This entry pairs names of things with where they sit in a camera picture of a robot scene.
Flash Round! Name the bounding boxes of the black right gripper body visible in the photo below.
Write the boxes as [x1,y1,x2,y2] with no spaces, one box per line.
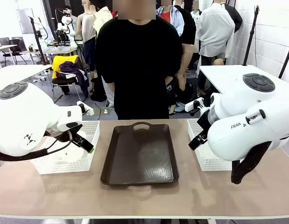
[197,109,214,135]

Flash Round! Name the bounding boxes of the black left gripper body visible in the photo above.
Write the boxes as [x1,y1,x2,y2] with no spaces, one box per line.
[64,122,84,140]

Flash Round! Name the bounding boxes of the translucent white conical flask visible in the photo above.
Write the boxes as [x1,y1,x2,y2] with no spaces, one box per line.
[50,130,88,162]

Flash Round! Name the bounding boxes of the white perforated basket with label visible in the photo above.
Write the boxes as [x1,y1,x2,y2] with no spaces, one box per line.
[187,119,233,172]

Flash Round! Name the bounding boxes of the white perforated plastic basket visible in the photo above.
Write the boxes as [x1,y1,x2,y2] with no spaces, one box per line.
[30,120,100,175]

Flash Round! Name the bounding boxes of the white side table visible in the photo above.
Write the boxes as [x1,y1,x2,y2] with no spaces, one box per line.
[198,64,289,98]

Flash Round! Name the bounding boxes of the purple garment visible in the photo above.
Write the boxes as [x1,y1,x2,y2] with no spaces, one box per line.
[59,61,90,98]

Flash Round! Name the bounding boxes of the dark brown plastic tray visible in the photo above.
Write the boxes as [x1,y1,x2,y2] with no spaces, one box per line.
[100,121,180,187]

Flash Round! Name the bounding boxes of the yellow garment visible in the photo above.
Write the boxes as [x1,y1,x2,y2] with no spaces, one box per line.
[51,55,79,80]

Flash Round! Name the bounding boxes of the cluttered background desk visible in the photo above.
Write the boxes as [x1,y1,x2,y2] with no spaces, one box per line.
[20,44,78,65]

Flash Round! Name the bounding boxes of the person in black shirt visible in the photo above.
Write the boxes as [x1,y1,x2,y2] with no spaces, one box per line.
[94,17,183,120]

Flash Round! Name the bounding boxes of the black tripod stand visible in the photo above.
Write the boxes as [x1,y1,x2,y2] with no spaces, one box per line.
[28,16,50,65]

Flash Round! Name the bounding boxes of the mannequin in white dress shirt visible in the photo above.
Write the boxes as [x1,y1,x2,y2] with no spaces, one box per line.
[196,1,236,66]

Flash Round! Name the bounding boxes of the black light stand pole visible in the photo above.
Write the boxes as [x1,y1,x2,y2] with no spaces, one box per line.
[242,5,261,66]

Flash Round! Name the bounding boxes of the figure in black jacket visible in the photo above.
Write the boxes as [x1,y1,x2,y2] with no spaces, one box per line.
[174,4,197,91]

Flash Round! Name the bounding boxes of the black office chair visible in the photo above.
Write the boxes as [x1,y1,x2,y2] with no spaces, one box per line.
[3,39,27,65]

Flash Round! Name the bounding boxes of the slanted black stand pole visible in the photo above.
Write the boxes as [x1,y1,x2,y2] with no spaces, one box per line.
[278,37,289,79]

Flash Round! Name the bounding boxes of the mannequin in white tank top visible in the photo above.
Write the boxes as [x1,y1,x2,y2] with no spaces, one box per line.
[76,0,98,79]

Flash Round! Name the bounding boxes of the figure in blue shirt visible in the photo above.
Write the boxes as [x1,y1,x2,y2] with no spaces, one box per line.
[156,4,185,37]

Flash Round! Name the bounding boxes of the hanging black jacket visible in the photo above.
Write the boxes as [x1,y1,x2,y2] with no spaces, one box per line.
[225,4,243,33]

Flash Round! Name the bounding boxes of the mannequin in cream shirt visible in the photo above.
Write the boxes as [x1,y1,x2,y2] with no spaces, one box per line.
[92,6,113,36]

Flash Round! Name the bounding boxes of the grey whiteboard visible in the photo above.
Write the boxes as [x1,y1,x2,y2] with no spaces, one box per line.
[15,8,35,35]

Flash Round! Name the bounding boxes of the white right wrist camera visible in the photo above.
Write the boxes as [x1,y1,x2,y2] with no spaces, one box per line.
[184,97,205,112]

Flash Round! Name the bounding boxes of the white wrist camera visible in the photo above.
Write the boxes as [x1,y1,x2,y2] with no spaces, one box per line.
[184,97,205,112]
[76,101,95,116]

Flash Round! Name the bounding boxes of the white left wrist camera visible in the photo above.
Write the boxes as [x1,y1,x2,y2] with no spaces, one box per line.
[76,101,95,116]

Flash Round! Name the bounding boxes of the metal floor base plate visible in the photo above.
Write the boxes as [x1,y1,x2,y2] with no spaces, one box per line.
[86,106,112,116]

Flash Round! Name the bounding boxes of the metal frame chair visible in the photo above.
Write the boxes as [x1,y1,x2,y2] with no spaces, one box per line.
[51,77,87,104]

